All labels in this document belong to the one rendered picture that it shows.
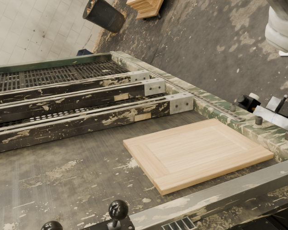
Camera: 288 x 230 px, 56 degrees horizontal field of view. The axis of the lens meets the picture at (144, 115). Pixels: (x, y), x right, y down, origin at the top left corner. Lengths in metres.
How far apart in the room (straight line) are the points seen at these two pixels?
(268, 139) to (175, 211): 0.45
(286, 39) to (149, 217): 0.75
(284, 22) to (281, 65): 1.29
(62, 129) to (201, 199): 0.61
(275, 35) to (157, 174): 0.63
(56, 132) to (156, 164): 0.43
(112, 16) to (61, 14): 1.30
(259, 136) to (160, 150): 0.34
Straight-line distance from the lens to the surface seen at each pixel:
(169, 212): 0.67
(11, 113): 1.35
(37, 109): 1.35
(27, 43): 5.96
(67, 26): 6.11
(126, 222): 0.64
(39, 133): 1.09
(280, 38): 1.07
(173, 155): 0.90
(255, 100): 1.29
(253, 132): 1.02
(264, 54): 2.43
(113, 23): 5.25
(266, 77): 2.30
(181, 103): 1.24
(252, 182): 0.79
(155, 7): 4.03
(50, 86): 1.54
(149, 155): 0.90
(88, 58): 2.37
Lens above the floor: 1.72
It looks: 31 degrees down
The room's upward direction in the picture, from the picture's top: 65 degrees counter-clockwise
